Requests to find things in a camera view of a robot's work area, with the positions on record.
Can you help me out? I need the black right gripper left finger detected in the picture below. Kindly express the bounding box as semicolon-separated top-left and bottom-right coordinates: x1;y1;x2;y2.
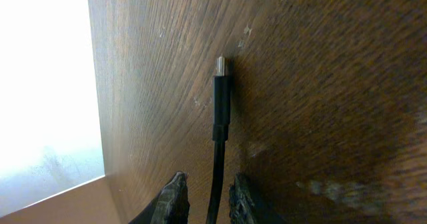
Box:
129;171;190;224

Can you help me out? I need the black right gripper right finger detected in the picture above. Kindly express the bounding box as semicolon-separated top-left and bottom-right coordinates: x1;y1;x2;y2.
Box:
229;173;287;224

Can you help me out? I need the black USB charging cable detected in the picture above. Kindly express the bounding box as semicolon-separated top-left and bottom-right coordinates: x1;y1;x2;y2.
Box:
205;54;234;224

